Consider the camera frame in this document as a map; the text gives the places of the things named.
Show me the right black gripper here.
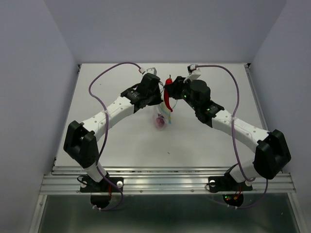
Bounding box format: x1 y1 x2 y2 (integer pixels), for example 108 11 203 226
164 75 200 111

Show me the red chili pepper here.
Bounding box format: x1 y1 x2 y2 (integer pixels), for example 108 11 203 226
164 75 173 112

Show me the purple onion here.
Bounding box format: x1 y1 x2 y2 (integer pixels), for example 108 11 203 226
155 117 166 129

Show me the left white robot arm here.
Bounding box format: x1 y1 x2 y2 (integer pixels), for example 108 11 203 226
64 73 162 191

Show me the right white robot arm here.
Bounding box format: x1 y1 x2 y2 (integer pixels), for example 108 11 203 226
164 76 291 189

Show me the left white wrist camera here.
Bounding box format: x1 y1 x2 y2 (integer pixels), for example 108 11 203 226
145 67 157 75

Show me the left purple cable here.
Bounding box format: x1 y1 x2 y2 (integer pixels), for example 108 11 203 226
88 62 145 211

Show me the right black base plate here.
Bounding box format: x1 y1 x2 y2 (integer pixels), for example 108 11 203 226
206 176 253 193

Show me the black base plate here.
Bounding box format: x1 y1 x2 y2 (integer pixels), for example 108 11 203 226
206 176 253 193
77 175 124 193

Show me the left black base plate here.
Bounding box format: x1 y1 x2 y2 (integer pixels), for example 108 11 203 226
77 175 124 193

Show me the aluminium rail frame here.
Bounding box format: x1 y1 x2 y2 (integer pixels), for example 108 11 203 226
30 64 309 233

